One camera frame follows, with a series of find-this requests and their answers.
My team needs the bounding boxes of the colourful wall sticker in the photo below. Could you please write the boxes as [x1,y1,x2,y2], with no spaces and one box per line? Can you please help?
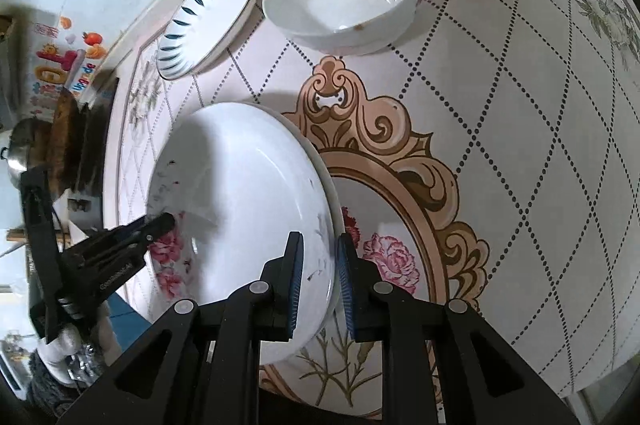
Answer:
[30,18,108,106]

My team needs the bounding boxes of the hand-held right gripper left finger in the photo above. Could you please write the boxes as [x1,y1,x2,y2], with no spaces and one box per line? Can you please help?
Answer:
[55,231,306,425]

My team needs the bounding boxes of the white plate blue leaf pattern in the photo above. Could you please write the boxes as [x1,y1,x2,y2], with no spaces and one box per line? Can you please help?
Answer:
[156,0,259,80]

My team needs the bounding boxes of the dark wok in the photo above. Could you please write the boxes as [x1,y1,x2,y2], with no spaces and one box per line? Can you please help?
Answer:
[45,90,86,198]

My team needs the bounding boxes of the black induction cooker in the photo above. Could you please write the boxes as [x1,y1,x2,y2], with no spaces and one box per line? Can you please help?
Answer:
[70,75,121,198]

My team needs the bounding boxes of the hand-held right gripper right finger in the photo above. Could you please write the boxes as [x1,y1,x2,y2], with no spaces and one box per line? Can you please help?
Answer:
[336,234,581,425]

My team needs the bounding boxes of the large white floral plate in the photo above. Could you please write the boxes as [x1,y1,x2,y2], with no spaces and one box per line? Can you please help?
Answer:
[146,102,346,366]

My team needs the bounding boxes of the steel pot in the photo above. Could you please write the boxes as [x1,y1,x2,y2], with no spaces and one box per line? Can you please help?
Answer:
[1,118,51,191]

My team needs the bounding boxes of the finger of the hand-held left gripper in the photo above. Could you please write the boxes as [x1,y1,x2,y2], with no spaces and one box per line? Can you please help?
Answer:
[102,213,176,253]

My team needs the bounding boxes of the person's left hand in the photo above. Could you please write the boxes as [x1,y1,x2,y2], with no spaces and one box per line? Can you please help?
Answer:
[42,310,113,383]

